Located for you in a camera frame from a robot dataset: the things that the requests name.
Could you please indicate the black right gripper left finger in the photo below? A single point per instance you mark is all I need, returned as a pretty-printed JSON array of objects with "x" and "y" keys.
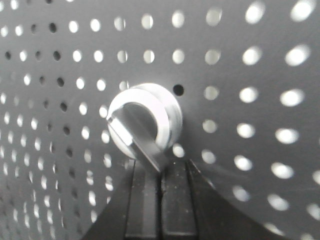
[{"x": 142, "y": 219}]

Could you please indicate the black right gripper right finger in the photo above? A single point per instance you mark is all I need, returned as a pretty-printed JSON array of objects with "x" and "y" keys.
[{"x": 177, "y": 213}]

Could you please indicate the silver rotary selector knob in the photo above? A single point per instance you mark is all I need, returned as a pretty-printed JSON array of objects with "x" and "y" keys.
[{"x": 144, "y": 121}]

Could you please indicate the black perforated pegboard panel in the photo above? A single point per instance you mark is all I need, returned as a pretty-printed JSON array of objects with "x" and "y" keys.
[{"x": 246, "y": 75}]

